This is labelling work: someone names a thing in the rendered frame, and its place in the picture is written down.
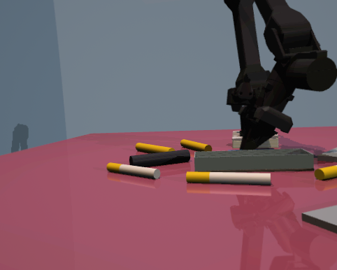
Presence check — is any white cylinder with yellow end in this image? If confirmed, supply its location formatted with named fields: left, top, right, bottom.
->
left=107, top=162, right=160, bottom=179
left=314, top=165, right=337, bottom=180
left=186, top=171, right=271, bottom=185

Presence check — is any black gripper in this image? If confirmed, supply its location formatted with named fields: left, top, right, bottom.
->
left=238, top=79, right=294, bottom=150

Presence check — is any black cylinder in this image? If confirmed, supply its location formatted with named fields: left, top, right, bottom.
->
left=129, top=150, right=190, bottom=167

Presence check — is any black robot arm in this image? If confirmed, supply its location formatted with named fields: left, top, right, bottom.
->
left=224, top=0, right=337, bottom=113

